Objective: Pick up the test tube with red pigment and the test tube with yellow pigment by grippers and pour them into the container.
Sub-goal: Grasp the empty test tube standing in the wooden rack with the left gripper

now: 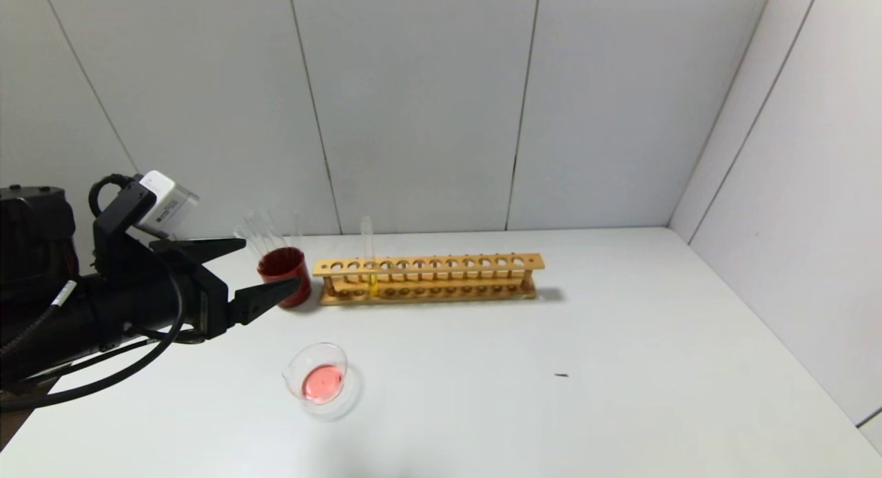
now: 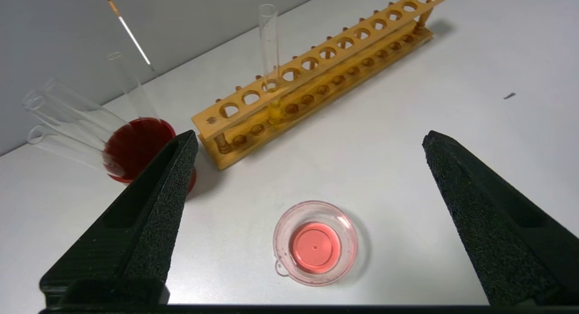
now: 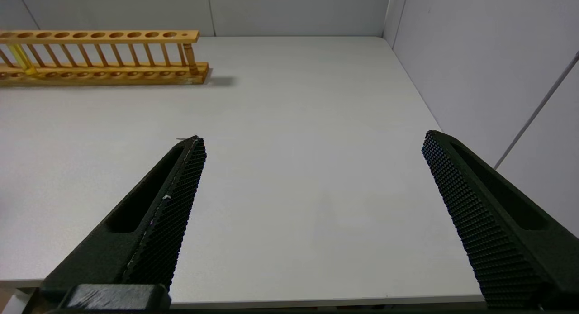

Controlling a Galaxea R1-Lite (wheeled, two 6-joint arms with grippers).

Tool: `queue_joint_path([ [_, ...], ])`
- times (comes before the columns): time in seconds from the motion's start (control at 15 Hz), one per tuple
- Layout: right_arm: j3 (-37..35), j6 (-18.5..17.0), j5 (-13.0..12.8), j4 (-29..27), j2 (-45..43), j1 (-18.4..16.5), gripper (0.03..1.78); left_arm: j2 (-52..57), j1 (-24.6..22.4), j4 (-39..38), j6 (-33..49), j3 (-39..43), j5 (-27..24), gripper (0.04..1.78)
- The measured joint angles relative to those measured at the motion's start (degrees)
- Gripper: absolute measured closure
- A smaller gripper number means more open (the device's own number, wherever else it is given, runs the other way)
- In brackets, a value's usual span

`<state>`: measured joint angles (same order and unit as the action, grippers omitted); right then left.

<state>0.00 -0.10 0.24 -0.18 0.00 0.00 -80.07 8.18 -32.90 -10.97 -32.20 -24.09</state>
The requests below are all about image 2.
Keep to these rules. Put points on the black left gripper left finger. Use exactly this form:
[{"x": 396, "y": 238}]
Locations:
[{"x": 154, "y": 214}]

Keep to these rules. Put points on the red plastic cup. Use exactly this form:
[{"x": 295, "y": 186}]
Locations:
[{"x": 140, "y": 142}]

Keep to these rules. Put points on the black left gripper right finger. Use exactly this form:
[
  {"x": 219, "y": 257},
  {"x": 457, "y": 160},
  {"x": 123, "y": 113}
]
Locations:
[{"x": 493, "y": 223}]

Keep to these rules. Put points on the glass beaker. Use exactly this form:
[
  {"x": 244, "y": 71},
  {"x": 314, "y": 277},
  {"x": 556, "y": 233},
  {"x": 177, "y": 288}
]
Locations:
[{"x": 316, "y": 246}]

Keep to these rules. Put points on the test tube with yellow pigment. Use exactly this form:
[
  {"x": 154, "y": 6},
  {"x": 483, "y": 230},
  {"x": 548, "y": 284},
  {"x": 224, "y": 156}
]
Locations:
[{"x": 269, "y": 42}]

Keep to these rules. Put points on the wooden test tube rack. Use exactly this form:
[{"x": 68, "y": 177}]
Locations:
[{"x": 316, "y": 74}]

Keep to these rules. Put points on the empty glass test tube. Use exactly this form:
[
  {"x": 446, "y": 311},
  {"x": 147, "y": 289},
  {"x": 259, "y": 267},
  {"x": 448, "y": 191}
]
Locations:
[
  {"x": 131, "y": 85},
  {"x": 59, "y": 117},
  {"x": 86, "y": 103}
]

